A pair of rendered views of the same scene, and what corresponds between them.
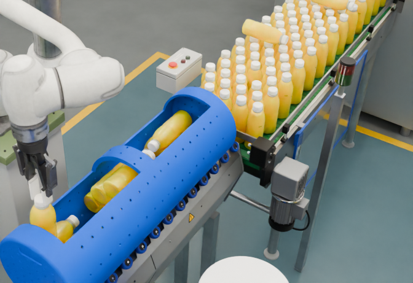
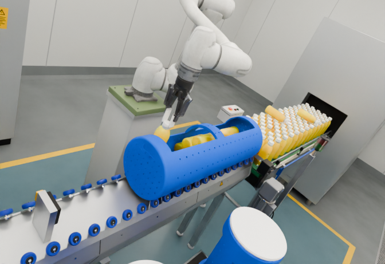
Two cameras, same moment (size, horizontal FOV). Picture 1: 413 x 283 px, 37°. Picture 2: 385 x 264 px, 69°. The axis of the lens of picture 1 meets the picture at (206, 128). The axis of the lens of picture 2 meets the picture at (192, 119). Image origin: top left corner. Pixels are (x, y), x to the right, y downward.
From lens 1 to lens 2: 0.67 m
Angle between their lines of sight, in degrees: 13
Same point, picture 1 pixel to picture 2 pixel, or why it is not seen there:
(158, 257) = (200, 196)
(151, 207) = (216, 160)
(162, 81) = (222, 114)
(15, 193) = (129, 136)
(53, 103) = (212, 60)
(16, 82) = (202, 36)
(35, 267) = (148, 160)
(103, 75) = (244, 59)
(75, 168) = not seen: hidden behind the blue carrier
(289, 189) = (271, 194)
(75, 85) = (228, 56)
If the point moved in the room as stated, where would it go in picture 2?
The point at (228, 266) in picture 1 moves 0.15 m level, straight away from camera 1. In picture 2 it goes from (249, 211) to (252, 193)
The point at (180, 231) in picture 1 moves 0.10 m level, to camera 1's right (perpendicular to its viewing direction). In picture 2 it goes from (214, 188) to (230, 195)
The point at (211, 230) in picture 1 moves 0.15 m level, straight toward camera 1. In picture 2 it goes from (217, 202) to (213, 216)
